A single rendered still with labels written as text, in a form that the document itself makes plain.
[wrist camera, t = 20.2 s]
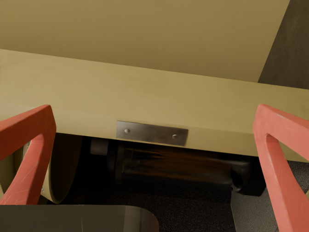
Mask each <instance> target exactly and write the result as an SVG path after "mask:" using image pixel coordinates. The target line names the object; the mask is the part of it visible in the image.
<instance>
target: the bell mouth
mask: <svg viewBox="0 0 309 232"><path fill-rule="evenodd" d="M82 139H83V135H75V134H67V133H56V134H55V139H54V143H53V148H52V152H51V157H50V161H49V165H48V168H47V172H46V176H45V179H44V183H43V186H42V190H41V193H40V194H41V195H42V196H44V197H46V198H47V199H49V200H50V201H52V202H53V203H55V204H59V203H61V202H62V201H63V200H64V199H65V197H66V196H67V194H68V192H69V190H70V188H71V186H72V183H73V180H74V176H75V173H76V170H77V166H78V162H79V157H80V151H81V146H82ZM30 142H31V141H29V142H28V143H26V144H25V145H24V146H22V147H21V148H19V149H18V150H16V151H15V152H14V162H15V170H16V173H17V171H18V169H19V167H20V165H21V163H22V161H23V158H24V156H25V154H26V152H27V149H28V147H29V145H30Z"/></svg>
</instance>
